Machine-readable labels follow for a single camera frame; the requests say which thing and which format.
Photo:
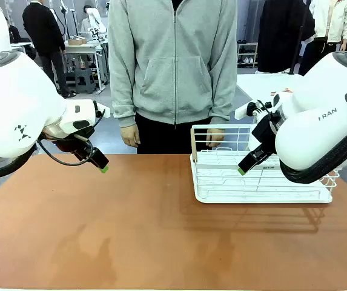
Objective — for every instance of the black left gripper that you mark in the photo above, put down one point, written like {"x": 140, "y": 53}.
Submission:
{"x": 70, "y": 146}

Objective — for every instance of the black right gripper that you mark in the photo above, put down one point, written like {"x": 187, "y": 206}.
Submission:
{"x": 267, "y": 133}

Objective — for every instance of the person's right forearm grey sleeve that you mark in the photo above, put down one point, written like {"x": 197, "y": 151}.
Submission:
{"x": 123, "y": 91}

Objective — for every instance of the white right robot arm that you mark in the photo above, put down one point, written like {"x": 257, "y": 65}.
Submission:
{"x": 312, "y": 127}

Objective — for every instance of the person's left forearm grey sleeve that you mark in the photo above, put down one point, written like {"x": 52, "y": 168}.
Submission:
{"x": 223, "y": 91}

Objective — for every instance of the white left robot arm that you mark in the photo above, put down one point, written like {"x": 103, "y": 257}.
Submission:
{"x": 15, "y": 100}

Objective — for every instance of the person's right hand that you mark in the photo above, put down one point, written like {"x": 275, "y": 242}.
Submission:
{"x": 130, "y": 136}

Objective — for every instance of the person's left hand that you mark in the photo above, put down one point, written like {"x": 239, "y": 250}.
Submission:
{"x": 215, "y": 138}

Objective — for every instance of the white side table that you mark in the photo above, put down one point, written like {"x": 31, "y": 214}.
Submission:
{"x": 264, "y": 85}

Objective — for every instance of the grey step stool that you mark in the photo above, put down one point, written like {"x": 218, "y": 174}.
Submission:
{"x": 84, "y": 80}

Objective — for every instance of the white shoe rack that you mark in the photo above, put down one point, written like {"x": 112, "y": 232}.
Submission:
{"x": 247, "y": 54}

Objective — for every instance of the white background work table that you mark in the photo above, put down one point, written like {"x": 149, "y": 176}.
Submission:
{"x": 79, "y": 50}

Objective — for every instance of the person in grey hoodie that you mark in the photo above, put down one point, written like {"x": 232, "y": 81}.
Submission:
{"x": 173, "y": 75}

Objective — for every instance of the brown cardboard box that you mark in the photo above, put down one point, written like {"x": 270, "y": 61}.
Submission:
{"x": 77, "y": 40}

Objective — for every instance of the black clothed mannequin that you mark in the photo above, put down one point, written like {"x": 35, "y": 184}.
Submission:
{"x": 279, "y": 36}

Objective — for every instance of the seated bystander in white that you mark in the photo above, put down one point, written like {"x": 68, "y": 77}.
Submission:
{"x": 88, "y": 21}

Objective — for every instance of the bystander in black clothes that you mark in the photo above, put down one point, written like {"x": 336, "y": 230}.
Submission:
{"x": 43, "y": 30}

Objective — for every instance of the bystander in white jacket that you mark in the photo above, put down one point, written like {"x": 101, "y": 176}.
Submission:
{"x": 333, "y": 21}

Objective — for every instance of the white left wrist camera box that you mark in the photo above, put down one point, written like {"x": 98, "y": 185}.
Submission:
{"x": 103, "y": 109}

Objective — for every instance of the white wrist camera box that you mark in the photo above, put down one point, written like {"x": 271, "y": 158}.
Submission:
{"x": 103, "y": 109}
{"x": 243, "y": 110}

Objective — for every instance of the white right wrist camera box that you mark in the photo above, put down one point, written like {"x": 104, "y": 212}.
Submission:
{"x": 243, "y": 110}

